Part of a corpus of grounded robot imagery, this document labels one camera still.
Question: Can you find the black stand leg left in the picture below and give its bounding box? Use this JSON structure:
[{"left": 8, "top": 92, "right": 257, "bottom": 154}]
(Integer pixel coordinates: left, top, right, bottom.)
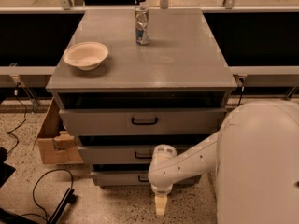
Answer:
[{"left": 0, "top": 188, "right": 77, "bottom": 224}]

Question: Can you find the black cable right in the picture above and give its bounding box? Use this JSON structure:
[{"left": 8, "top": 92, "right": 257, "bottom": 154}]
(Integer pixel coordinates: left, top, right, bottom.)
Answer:
[{"left": 236, "top": 85, "right": 245, "bottom": 107}]

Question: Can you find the brown cardboard box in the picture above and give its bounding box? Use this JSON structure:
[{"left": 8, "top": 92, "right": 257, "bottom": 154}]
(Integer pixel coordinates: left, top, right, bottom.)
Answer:
[{"left": 36, "top": 99, "right": 83, "bottom": 164}]

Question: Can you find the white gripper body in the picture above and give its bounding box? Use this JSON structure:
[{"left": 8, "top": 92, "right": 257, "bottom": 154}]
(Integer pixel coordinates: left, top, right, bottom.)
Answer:
[{"left": 151, "top": 185, "right": 173, "bottom": 196}]

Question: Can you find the black cable left wall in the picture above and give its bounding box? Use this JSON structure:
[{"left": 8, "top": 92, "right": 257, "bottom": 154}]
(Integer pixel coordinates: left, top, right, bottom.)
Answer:
[{"left": 5, "top": 82, "right": 28, "bottom": 157}]

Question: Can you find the white paper bowl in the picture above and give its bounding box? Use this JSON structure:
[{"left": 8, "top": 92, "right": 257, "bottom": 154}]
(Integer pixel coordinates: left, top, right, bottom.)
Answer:
[{"left": 63, "top": 42, "right": 108, "bottom": 71}]

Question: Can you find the crushed silver blue can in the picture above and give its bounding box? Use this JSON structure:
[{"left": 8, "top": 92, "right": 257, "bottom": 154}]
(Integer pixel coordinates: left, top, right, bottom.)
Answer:
[{"left": 135, "top": 7, "right": 149, "bottom": 45}]

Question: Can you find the black object left edge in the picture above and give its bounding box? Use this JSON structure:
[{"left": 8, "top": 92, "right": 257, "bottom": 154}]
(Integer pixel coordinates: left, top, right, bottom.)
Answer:
[{"left": 0, "top": 147, "right": 15, "bottom": 188}]

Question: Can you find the grey drawer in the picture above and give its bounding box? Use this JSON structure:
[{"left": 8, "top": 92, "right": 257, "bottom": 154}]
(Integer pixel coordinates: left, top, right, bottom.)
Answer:
[
  {"left": 60, "top": 108, "right": 226, "bottom": 136},
  {"left": 77, "top": 144, "right": 200, "bottom": 166},
  {"left": 91, "top": 171, "right": 150, "bottom": 187}
]

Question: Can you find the grey top drawer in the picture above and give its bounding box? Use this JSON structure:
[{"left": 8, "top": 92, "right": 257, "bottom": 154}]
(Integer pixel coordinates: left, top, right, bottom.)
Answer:
[{"left": 60, "top": 108, "right": 226, "bottom": 136}]

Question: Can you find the grey middle drawer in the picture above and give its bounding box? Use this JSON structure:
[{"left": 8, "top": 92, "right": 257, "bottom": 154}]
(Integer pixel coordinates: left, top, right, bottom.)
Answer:
[{"left": 77, "top": 144, "right": 200, "bottom": 166}]

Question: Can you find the black cable left floor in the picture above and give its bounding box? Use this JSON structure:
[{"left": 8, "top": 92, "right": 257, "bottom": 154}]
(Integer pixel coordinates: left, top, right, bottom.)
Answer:
[{"left": 18, "top": 168, "right": 75, "bottom": 221}]

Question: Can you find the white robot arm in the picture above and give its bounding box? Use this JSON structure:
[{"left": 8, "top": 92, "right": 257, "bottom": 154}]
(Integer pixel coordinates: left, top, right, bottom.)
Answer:
[{"left": 148, "top": 101, "right": 299, "bottom": 224}]

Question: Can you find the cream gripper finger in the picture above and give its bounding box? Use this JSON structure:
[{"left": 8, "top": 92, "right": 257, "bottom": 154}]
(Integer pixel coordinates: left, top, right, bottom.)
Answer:
[{"left": 154, "top": 195, "right": 167, "bottom": 216}]

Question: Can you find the grey bottom drawer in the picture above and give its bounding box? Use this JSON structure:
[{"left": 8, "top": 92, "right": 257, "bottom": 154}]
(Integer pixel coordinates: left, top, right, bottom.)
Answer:
[{"left": 91, "top": 171, "right": 150, "bottom": 187}]

